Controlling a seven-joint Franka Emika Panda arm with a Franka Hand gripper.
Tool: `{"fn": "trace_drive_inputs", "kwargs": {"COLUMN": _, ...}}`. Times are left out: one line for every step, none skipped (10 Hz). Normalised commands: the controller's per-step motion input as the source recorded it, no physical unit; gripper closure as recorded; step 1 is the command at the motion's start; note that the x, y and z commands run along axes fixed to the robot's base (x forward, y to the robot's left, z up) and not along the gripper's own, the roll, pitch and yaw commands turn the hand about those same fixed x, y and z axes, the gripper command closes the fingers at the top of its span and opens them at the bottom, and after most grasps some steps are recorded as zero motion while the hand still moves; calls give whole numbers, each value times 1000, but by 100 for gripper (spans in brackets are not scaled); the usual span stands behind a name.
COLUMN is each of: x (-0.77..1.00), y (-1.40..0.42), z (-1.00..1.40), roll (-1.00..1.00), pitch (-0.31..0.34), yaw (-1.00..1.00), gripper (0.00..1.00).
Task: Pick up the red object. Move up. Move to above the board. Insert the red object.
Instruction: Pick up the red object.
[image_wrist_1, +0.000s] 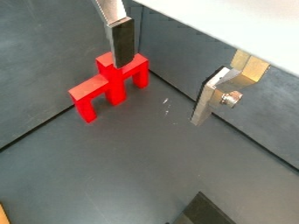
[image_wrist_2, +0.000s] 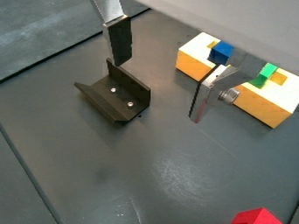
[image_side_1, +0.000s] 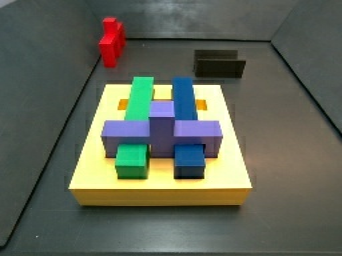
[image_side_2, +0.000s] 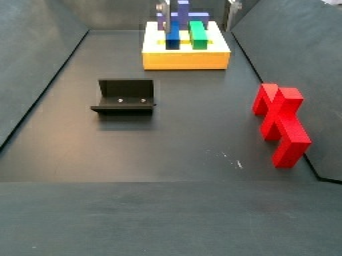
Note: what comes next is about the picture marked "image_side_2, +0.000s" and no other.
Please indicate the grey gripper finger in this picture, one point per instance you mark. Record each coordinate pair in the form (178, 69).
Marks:
(163, 10)
(234, 7)

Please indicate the purple cross-shaped block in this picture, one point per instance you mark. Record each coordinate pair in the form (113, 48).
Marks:
(183, 15)

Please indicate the red cross-shaped block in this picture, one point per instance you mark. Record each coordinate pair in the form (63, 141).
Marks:
(277, 103)

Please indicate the green bar block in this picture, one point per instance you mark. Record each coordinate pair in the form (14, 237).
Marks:
(198, 35)

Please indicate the blue bar block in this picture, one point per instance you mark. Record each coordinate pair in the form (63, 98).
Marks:
(173, 38)

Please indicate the yellow base board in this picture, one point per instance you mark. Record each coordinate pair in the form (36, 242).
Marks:
(186, 58)

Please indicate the black angle bracket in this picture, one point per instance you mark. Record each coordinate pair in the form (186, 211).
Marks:
(126, 95)

